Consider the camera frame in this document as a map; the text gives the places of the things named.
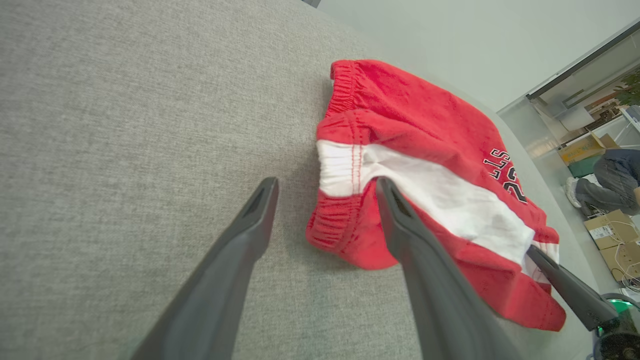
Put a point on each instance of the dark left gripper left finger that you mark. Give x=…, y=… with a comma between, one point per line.
x=225, y=270

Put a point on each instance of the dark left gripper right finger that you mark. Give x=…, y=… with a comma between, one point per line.
x=440, y=300

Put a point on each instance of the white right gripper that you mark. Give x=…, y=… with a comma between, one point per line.
x=622, y=340

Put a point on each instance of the red white lettered shorts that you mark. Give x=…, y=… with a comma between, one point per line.
x=425, y=125

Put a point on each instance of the brown flat cardboard box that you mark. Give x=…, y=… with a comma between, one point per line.
x=622, y=260

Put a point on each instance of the brown labelled cardboard box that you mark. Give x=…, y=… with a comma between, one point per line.
x=607, y=230

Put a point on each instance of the crouching person dark clothes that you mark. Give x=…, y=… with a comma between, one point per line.
x=607, y=185

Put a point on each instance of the green box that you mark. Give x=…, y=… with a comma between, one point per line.
x=585, y=167

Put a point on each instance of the yellow brown cardboard box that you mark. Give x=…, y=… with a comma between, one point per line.
x=582, y=149

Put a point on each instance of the green potted plant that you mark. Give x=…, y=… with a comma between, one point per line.
x=631, y=87

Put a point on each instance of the dark metal partition frame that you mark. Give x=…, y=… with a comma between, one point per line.
x=582, y=59

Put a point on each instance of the grey partition post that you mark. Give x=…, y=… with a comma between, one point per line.
x=311, y=2

